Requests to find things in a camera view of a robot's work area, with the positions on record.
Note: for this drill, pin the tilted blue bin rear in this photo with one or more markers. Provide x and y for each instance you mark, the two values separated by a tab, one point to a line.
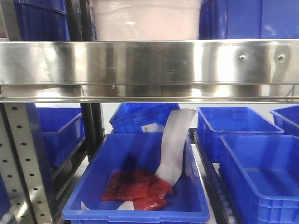
141	117

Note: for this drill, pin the blue bin rear right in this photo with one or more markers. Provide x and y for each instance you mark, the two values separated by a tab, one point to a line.
216	121

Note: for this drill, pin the stainless steel shelf rack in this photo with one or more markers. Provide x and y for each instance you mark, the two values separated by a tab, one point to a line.
91	73

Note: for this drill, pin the blue bin lower left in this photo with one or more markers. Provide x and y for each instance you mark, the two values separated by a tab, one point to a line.
62	129

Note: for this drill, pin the blue bin with red bag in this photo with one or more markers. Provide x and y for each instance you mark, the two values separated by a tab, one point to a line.
185	205

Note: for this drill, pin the blue bin front right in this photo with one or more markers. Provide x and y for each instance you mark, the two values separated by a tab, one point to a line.
261	174

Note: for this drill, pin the blue bin far right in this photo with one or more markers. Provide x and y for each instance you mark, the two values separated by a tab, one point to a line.
287	118

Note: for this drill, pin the white paper strip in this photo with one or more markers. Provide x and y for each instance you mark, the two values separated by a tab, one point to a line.
161	154

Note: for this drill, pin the red plastic bag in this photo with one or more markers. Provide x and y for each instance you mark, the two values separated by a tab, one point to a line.
143	188

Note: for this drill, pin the blue crate upper right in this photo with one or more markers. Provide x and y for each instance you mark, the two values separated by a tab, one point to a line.
249	19

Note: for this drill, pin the blue crate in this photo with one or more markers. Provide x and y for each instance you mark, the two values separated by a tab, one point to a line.
249	19
42	20

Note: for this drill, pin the blue crate upper left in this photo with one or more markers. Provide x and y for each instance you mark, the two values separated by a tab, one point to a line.
42	20

